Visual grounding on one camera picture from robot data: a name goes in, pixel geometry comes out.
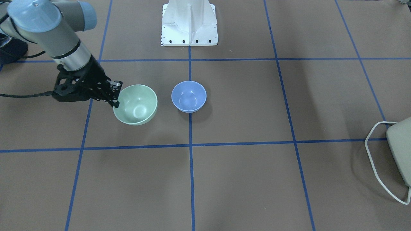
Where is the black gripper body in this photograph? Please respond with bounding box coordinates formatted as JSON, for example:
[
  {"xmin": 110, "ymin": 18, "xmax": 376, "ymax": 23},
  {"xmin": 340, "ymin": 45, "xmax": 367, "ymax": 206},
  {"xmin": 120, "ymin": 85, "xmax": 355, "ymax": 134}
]
[{"xmin": 79, "ymin": 55, "xmax": 113, "ymax": 100}]

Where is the green bowl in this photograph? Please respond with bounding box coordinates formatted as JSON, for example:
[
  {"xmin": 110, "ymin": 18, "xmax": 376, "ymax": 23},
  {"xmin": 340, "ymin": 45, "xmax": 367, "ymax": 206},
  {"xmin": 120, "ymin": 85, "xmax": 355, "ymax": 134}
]
[{"xmin": 113, "ymin": 84, "xmax": 158, "ymax": 126}]

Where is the blue bowl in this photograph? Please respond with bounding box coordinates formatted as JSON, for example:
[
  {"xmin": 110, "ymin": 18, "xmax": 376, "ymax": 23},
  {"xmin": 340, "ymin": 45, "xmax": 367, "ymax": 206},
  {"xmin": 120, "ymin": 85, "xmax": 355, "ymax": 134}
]
[{"xmin": 171, "ymin": 81, "xmax": 207, "ymax": 113}]

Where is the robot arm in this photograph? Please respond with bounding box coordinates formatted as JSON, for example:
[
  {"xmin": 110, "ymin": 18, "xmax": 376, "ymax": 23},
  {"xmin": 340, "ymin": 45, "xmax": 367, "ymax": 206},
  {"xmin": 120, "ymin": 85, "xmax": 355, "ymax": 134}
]
[{"xmin": 1, "ymin": 0, "xmax": 122, "ymax": 108}]

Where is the cream chrome toaster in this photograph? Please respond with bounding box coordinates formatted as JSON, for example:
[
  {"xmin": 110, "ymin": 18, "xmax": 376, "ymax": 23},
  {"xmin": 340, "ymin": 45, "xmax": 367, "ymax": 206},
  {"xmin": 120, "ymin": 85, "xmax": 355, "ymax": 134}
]
[{"xmin": 386, "ymin": 117, "xmax": 411, "ymax": 187}]

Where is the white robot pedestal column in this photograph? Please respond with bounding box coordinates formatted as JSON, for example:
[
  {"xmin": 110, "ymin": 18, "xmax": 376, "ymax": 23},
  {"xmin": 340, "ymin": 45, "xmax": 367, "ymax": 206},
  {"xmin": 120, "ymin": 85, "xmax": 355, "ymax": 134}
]
[{"xmin": 161, "ymin": 0, "xmax": 219, "ymax": 47}]

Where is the white toaster power cord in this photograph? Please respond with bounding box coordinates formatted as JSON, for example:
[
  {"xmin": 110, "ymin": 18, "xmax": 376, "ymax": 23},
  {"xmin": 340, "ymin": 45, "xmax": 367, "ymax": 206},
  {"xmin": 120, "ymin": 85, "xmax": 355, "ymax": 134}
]
[{"xmin": 365, "ymin": 121, "xmax": 411, "ymax": 205}]

